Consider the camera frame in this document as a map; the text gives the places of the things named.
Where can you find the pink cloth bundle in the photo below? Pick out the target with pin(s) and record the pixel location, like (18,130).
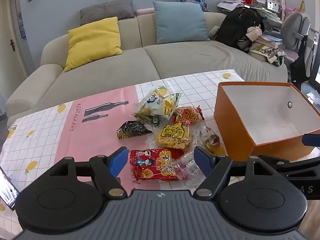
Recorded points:
(253,33)

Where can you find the light blue pillow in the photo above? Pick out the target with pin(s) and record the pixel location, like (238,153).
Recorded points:
(180,22)

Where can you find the printed tote bag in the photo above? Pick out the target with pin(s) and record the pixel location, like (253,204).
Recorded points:
(271,53)

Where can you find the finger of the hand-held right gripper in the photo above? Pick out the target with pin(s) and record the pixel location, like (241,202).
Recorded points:
(287,165)
(311,140)

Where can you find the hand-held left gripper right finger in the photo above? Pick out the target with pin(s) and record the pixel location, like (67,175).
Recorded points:
(202,160)

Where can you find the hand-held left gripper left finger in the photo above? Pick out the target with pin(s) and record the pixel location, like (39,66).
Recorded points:
(119,160)

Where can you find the smartphone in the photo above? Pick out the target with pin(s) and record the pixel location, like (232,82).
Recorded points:
(7,190)

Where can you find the pink and white checked tablecloth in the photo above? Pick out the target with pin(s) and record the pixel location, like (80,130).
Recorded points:
(75,135)

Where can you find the beige sofa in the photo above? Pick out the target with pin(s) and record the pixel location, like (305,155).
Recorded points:
(175,57)

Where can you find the black backpack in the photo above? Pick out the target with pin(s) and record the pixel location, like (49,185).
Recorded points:
(237,27)

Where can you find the yellow pillow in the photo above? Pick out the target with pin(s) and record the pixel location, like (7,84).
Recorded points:
(92,42)

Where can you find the dark green snack packet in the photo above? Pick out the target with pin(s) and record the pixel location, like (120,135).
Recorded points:
(132,128)

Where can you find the orange cardboard box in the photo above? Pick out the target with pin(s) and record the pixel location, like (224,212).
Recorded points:
(265,120)

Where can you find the black hanging cloth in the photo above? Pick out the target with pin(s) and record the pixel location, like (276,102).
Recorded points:
(301,65)

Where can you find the red fries snack packet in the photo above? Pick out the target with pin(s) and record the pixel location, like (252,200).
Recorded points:
(187,115)

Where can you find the stack of books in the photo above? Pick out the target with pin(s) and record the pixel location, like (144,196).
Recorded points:
(268,40)

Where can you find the cluttered shelf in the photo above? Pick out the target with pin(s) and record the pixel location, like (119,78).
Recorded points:
(265,2)

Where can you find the yellow biscuit packet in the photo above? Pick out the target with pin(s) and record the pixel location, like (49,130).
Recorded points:
(172,136)

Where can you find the clear packet with brown snack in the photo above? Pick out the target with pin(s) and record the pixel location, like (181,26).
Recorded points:
(212,141)

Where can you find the wall poster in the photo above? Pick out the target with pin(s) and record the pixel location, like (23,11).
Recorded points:
(21,26)

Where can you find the white and yellow chips packet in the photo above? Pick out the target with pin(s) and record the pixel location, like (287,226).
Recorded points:
(150,102)

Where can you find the grey pillow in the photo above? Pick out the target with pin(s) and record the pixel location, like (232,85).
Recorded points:
(107,11)

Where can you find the clear crinkled snack wrapper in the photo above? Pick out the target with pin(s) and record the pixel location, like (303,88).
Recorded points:
(190,166)

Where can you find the pink bolster cushion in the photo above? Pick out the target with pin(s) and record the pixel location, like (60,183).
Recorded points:
(145,12)

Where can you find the green and yellow snack packet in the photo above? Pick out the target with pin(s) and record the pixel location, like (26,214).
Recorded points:
(171,103)

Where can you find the grey office chair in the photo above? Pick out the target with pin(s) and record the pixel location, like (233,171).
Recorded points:
(293,27)

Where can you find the wooden door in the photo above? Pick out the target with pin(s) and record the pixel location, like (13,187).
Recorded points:
(11,50)

